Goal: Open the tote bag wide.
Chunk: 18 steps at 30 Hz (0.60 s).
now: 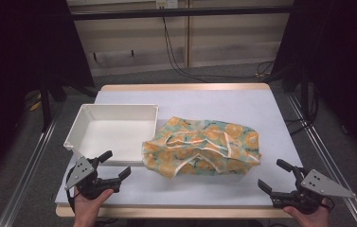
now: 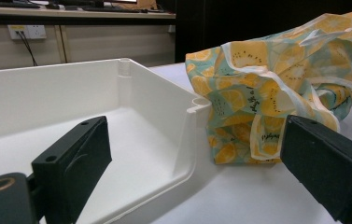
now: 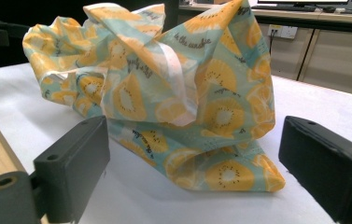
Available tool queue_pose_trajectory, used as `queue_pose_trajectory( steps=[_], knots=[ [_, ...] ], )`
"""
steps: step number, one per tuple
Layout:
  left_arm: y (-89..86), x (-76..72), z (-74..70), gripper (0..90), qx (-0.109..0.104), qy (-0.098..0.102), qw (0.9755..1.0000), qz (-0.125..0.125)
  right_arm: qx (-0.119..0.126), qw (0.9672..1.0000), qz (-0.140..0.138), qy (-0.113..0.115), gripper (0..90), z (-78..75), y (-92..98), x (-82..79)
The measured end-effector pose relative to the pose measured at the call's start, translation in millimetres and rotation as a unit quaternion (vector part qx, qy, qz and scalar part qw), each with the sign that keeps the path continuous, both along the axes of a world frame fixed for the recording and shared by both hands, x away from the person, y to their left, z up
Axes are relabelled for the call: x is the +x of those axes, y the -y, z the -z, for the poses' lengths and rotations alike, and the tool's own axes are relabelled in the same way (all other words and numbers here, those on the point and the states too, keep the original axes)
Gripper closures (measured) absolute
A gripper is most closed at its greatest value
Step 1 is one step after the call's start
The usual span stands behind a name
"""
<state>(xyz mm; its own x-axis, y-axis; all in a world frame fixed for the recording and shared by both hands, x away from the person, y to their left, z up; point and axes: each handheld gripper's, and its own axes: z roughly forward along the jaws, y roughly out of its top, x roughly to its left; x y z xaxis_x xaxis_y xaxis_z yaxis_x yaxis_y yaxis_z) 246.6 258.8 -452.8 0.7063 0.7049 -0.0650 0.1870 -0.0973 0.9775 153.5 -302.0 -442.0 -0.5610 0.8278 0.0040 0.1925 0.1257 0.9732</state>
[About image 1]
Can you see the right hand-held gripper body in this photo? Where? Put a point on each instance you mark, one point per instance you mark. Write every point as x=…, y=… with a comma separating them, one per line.
x=308, y=197

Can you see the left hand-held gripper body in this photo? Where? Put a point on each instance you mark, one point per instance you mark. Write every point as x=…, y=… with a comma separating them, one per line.
x=95, y=186

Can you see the white plastic tray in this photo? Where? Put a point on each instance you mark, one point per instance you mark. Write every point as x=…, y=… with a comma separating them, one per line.
x=116, y=135

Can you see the orange print cloth bag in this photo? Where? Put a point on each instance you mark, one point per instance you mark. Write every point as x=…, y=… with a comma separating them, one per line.
x=204, y=148

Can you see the person's right hand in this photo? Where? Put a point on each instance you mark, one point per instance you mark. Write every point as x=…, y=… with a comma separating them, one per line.
x=308, y=219

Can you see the person's left hand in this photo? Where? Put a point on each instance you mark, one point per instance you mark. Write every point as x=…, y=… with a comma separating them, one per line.
x=87, y=209

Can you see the black metal stand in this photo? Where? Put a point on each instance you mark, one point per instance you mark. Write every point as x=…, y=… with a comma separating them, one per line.
x=305, y=94
x=45, y=107

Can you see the pale blue table mat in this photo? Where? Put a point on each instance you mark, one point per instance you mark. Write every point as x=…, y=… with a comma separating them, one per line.
x=217, y=104

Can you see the black curtain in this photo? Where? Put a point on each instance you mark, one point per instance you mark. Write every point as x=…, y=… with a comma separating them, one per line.
x=340, y=63
x=15, y=63

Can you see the black horizontal bar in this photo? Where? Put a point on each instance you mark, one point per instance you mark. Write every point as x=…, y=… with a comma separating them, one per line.
x=179, y=13

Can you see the aluminium floor rail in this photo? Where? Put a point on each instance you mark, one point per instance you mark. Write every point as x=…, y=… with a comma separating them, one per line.
x=327, y=157
x=24, y=179

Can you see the white wall socket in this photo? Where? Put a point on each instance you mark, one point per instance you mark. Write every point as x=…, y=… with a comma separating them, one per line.
x=166, y=3

